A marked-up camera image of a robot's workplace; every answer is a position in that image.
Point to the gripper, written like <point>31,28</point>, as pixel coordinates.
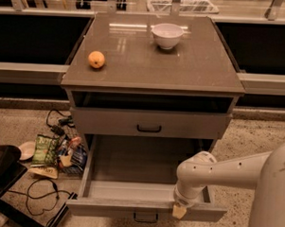
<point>183,200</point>

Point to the grey drawer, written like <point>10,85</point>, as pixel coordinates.
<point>200,117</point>
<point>132,177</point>

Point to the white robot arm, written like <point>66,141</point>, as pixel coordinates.
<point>262,172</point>

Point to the grey top drawer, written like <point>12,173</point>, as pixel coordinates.
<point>200,117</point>

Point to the grey drawer cabinet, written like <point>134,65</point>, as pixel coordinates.
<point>135,64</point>

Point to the pile of snack packages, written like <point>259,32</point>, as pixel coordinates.
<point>71,156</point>

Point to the yellow snack bag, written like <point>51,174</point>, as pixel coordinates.
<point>49,172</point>

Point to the green chip bag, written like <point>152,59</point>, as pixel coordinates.
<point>45,151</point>

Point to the white plate on floor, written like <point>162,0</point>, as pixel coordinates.
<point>27,149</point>

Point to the orange fruit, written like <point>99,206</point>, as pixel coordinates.
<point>96,59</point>

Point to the white bowl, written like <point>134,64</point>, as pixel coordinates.
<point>167,35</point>

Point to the white wire basket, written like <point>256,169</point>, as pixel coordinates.
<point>186,6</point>

